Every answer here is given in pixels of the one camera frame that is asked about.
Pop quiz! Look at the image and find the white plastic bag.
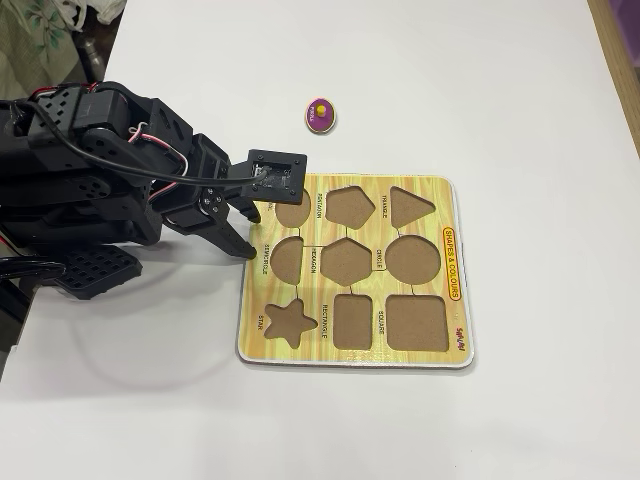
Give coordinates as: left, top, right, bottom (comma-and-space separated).
73, 0, 127, 32

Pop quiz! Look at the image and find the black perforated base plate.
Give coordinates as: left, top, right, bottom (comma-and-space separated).
52, 246, 144, 302

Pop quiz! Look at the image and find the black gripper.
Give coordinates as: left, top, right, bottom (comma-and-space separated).
154, 132, 263, 262

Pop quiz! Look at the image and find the wooden shapes puzzle board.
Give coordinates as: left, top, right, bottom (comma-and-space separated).
234, 172, 476, 371

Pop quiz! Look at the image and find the black camera cable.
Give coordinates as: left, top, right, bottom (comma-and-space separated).
24, 92, 266, 187

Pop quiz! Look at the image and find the red white servo wire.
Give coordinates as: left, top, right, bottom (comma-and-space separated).
127, 122, 189, 201

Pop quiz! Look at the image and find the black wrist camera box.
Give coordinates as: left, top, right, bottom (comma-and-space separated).
227, 148, 309, 207

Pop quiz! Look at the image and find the purple oval piece yellow pin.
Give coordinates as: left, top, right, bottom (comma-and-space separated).
304, 95, 339, 135

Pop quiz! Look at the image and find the steel bottle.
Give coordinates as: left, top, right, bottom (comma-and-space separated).
79, 37, 109, 84

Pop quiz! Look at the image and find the black cable bundle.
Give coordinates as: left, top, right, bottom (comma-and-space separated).
0, 256, 67, 284

